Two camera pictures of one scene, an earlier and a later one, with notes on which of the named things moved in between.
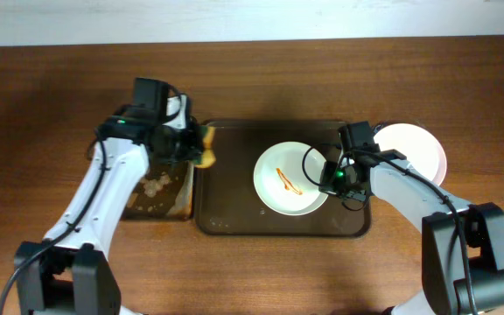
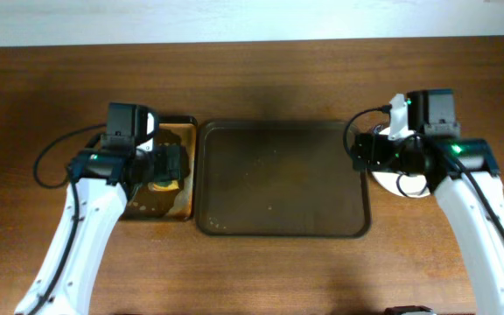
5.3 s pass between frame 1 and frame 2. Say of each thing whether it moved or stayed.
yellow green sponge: moved
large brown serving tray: stayed
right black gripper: moved
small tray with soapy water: stayed
